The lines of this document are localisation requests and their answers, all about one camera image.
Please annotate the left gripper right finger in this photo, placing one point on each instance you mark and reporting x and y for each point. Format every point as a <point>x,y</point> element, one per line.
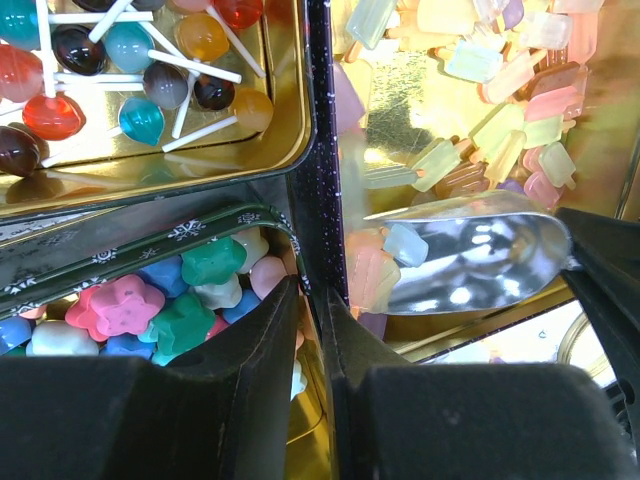
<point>392,419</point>

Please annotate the round jar lid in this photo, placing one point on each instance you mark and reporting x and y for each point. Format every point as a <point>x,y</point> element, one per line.
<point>580,347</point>

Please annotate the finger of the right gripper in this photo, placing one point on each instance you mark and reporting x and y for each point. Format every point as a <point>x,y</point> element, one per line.
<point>606,282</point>

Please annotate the tin of lollipops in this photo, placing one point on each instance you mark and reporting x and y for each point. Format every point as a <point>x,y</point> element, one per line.
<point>113,102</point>

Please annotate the tin of star candies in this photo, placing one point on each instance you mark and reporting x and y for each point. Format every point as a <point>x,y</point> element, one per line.
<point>159,297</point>

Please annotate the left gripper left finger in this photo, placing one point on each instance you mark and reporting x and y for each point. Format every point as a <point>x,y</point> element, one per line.
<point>218,411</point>

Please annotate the tin of popsicle gummies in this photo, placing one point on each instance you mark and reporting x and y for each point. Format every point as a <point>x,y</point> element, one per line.
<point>412,103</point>

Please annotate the metal candy scoop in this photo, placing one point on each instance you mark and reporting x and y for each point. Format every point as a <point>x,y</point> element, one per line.
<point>485,251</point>

